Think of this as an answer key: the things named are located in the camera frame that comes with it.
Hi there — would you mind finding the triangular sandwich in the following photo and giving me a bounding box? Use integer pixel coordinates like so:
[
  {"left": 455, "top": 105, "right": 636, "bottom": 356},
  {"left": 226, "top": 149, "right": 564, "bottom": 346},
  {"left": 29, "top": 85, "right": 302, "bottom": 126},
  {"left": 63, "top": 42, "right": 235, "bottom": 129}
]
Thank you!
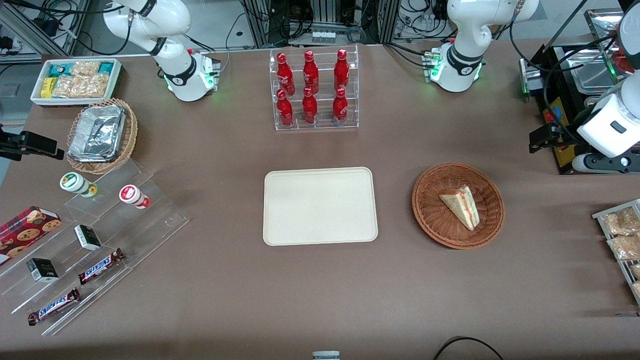
[{"left": 438, "top": 185, "right": 481, "bottom": 232}]

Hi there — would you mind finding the brown wicker basket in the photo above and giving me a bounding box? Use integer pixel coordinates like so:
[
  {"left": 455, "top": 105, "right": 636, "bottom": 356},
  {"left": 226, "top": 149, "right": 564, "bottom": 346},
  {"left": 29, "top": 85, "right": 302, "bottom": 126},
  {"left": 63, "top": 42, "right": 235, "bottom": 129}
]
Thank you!
[{"left": 412, "top": 162, "right": 505, "bottom": 250}]

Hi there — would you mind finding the beige plastic tray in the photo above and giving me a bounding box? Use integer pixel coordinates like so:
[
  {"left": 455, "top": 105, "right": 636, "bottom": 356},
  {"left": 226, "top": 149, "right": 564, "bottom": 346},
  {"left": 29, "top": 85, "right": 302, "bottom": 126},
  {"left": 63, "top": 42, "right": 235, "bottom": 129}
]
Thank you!
[{"left": 263, "top": 167, "right": 379, "bottom": 247}]

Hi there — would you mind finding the light wicker basket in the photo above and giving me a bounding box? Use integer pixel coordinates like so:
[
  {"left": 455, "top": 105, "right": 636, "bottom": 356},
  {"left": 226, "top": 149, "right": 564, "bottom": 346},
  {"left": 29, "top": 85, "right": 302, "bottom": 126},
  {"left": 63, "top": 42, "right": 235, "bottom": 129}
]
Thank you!
[{"left": 66, "top": 98, "right": 139, "bottom": 175}]

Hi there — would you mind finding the steel warmer pan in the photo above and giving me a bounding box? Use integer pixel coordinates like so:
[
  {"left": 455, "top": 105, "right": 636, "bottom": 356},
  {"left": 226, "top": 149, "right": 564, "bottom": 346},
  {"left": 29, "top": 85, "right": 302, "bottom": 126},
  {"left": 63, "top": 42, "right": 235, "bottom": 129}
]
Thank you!
[{"left": 569, "top": 61, "right": 625, "bottom": 92}]

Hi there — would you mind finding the black food warmer machine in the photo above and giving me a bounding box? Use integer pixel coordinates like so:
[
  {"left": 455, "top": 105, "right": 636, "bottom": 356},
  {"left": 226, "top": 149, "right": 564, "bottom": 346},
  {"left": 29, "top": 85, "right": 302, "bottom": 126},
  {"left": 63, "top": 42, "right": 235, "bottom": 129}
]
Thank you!
[{"left": 530, "top": 7, "right": 640, "bottom": 176}]

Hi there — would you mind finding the grey metal box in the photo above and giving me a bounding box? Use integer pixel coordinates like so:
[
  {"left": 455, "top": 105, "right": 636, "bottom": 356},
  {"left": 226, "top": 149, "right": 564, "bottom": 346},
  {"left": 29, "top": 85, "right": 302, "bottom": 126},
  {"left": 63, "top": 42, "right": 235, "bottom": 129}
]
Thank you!
[{"left": 518, "top": 57, "right": 547, "bottom": 101}]

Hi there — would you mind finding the red sausage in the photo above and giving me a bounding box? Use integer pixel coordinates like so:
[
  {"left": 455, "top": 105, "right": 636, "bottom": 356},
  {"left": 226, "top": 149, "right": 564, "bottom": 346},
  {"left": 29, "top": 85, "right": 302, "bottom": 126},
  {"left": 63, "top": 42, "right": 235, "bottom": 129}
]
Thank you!
[{"left": 611, "top": 49, "right": 632, "bottom": 75}]

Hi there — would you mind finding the clear snack bag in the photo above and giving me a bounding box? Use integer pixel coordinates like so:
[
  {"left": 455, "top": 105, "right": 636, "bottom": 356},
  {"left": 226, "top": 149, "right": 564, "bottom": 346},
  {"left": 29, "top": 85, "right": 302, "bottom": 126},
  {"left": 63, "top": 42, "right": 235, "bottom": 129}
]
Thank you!
[
  {"left": 601, "top": 207, "right": 640, "bottom": 236},
  {"left": 607, "top": 235, "right": 640, "bottom": 261}
]

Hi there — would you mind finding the red cola bottle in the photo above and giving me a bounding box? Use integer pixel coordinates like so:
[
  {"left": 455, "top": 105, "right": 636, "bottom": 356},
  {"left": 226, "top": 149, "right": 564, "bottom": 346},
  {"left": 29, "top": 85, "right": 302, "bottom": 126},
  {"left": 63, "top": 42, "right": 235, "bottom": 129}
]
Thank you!
[
  {"left": 332, "top": 87, "right": 349, "bottom": 125},
  {"left": 301, "top": 87, "right": 319, "bottom": 125},
  {"left": 302, "top": 50, "right": 320, "bottom": 95},
  {"left": 276, "top": 52, "right": 296, "bottom": 96},
  {"left": 276, "top": 89, "right": 295, "bottom": 128},
  {"left": 333, "top": 49, "right": 351, "bottom": 92}
]

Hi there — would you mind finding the clear acrylic bottle rack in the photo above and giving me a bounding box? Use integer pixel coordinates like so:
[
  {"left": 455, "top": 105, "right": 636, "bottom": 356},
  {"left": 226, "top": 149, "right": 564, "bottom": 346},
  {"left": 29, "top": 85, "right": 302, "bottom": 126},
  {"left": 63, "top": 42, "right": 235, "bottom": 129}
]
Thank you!
[{"left": 269, "top": 45, "right": 360, "bottom": 132}]

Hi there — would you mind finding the clear acrylic stepped display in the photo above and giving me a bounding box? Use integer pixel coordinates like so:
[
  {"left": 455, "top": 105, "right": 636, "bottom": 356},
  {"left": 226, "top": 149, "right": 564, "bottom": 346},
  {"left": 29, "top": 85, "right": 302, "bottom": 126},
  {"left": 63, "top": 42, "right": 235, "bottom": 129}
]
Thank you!
[{"left": 0, "top": 158, "right": 190, "bottom": 337}]

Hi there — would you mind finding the red cap yogurt bottle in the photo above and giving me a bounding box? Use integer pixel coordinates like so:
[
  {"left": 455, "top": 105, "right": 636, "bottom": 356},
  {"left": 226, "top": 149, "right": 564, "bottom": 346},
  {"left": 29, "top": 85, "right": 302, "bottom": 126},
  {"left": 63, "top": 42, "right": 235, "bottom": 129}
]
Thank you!
[{"left": 118, "top": 184, "right": 151, "bottom": 210}]

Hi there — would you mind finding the aluminium foil container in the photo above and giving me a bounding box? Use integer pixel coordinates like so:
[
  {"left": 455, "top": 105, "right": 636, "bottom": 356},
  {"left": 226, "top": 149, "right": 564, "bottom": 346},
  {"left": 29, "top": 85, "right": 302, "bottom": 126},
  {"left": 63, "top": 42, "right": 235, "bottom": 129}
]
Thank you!
[{"left": 68, "top": 104, "right": 126, "bottom": 164}]

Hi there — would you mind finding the snickers chocolate bar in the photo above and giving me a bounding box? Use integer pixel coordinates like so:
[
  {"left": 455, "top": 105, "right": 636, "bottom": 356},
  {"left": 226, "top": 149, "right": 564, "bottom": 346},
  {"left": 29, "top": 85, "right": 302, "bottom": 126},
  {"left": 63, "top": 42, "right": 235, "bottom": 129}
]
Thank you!
[
  {"left": 77, "top": 248, "right": 126, "bottom": 286},
  {"left": 27, "top": 287, "right": 82, "bottom": 327}
]

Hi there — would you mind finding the large clear cracker bag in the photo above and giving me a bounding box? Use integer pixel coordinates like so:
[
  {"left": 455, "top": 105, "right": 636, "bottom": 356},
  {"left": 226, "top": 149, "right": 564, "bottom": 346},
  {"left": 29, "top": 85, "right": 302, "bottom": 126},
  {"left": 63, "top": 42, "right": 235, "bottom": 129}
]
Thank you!
[{"left": 52, "top": 74, "right": 110, "bottom": 99}]

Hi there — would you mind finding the small black box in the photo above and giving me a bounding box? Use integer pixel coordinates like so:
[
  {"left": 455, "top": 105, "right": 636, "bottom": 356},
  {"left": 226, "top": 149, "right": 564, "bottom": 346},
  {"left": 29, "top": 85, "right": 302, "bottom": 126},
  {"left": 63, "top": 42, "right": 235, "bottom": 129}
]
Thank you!
[
  {"left": 73, "top": 224, "right": 103, "bottom": 252},
  {"left": 26, "top": 258, "right": 60, "bottom": 284}
]

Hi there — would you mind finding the green cap yogurt bottle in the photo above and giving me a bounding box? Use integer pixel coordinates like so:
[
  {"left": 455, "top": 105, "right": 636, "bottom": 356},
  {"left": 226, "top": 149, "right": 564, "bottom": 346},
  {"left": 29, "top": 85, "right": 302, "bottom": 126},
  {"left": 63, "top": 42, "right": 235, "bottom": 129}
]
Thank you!
[{"left": 59, "top": 172, "right": 99, "bottom": 199}]

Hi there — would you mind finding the white snack bin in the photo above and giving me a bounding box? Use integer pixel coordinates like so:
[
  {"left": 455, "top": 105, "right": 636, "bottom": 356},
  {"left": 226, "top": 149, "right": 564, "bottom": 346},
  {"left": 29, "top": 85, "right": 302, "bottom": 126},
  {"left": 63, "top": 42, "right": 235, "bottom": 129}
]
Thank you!
[{"left": 30, "top": 58, "right": 123, "bottom": 108}]

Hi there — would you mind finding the red cookie box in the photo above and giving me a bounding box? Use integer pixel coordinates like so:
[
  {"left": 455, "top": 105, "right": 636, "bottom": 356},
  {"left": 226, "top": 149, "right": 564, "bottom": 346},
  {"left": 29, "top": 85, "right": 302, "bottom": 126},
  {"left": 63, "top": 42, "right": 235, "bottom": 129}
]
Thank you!
[{"left": 0, "top": 205, "right": 63, "bottom": 266}]

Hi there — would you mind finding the black floor cable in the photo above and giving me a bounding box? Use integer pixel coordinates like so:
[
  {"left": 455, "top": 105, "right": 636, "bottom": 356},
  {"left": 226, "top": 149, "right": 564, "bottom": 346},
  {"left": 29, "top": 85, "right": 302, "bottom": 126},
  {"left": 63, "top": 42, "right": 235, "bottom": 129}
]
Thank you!
[{"left": 432, "top": 336, "right": 505, "bottom": 360}]

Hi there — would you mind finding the aluminium frame rack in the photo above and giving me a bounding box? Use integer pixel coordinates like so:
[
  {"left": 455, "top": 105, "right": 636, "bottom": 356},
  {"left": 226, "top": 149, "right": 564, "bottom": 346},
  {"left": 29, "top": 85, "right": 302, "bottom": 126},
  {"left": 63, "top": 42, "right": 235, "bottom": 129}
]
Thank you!
[{"left": 239, "top": 0, "right": 402, "bottom": 49}]

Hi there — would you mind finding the black camera device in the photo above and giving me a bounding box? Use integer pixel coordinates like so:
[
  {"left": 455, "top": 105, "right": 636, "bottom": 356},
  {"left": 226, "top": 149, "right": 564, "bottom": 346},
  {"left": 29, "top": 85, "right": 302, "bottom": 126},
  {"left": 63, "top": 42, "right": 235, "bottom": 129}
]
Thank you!
[{"left": 0, "top": 127, "right": 65, "bottom": 162}]

